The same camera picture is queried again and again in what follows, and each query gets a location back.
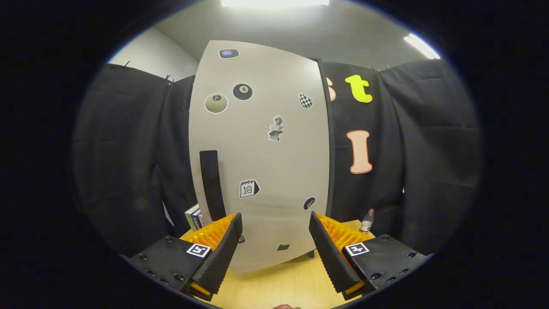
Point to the narrow ceiling light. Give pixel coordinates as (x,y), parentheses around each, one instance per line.
(422,46)

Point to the clear plastic bottle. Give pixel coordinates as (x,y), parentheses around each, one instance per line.
(366,224)

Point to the green book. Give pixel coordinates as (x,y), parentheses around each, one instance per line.
(188,216)

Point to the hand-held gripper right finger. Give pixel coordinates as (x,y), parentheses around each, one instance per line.
(328,253)

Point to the large ceiling light panel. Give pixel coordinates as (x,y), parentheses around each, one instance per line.
(274,3)

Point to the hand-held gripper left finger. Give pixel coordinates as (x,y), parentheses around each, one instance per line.
(218,253)

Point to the black backdrop cloth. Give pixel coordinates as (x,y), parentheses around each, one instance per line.
(128,150)

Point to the blue book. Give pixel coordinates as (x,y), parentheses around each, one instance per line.
(198,219)

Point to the grey shoe cabinet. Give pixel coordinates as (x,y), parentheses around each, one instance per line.
(331,171)

